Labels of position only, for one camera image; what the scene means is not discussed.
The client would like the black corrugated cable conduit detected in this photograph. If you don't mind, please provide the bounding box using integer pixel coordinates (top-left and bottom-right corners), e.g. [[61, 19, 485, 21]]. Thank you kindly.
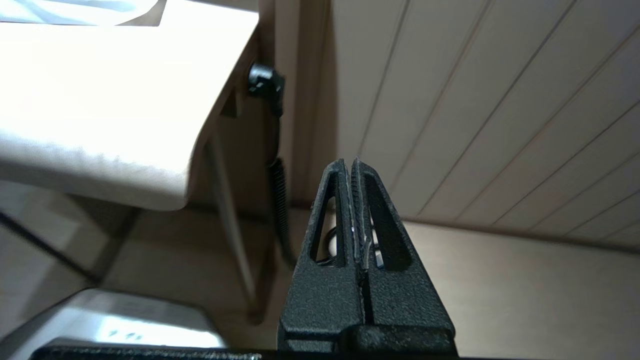
[[266, 158, 299, 270]]

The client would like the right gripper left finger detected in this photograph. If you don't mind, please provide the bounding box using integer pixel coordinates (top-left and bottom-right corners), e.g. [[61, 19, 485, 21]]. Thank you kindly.
[[277, 159, 365, 353]]

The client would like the white blue horse-print bag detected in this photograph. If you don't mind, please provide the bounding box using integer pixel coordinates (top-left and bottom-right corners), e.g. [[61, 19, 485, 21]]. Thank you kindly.
[[0, 0, 169, 27]]

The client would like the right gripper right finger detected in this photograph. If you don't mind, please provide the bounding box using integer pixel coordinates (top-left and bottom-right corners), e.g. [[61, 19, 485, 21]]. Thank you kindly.
[[351, 157, 457, 356]]

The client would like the beige metal table leg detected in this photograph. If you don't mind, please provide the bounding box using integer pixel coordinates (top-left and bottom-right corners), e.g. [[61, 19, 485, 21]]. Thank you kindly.
[[206, 134, 265, 322]]

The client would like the small black knob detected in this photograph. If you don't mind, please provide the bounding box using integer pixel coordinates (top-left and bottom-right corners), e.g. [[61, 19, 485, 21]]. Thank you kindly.
[[248, 62, 286, 117]]

